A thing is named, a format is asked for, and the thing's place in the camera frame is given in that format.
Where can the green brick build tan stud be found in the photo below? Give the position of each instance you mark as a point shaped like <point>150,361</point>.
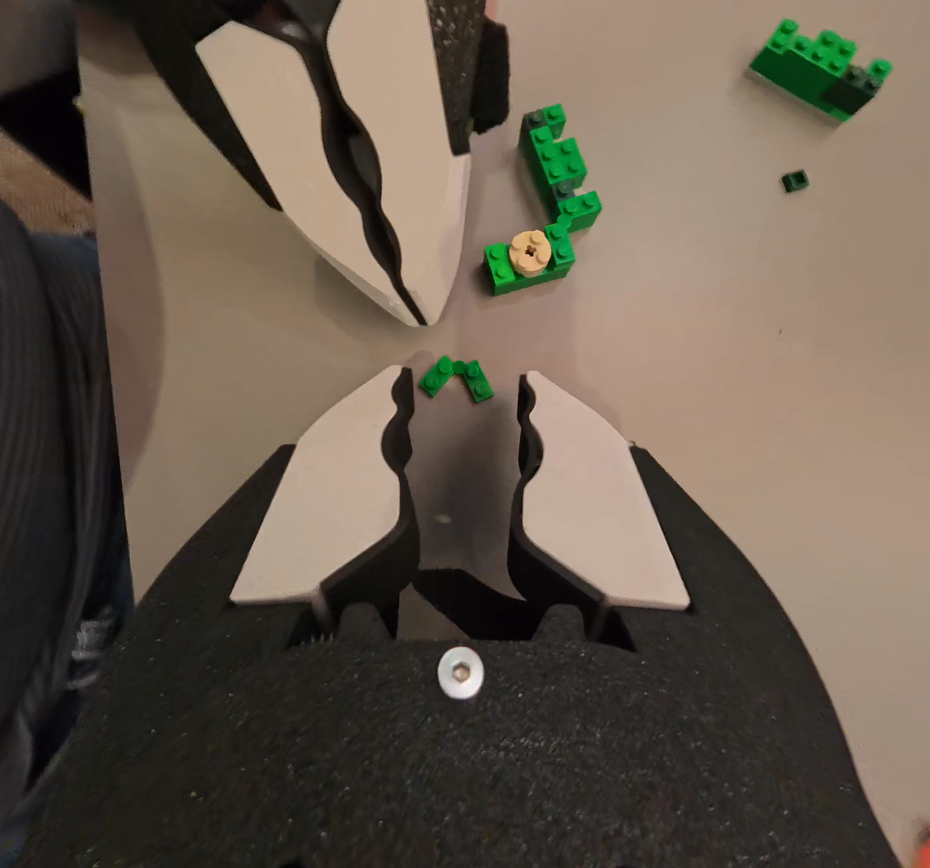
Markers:
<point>530,252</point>

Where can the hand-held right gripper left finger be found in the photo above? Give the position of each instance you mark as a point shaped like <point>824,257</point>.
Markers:
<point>320,519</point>

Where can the grey desk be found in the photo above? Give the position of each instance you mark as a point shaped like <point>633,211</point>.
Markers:
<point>726,374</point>

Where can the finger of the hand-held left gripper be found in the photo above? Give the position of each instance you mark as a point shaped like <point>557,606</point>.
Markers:
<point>407,83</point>
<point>276,119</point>

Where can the small green hinged plates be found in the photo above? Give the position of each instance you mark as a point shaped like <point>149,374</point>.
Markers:
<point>436,377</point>

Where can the green stepped brick wall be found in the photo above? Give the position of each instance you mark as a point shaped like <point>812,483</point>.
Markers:
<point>806,76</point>

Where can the tiny dark green brick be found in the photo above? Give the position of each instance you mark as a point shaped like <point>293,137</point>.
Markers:
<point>795,181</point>

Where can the orange object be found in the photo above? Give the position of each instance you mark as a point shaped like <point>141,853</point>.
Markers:
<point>921,846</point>

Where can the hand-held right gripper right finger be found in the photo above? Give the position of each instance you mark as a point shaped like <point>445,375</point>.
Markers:
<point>603,519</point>

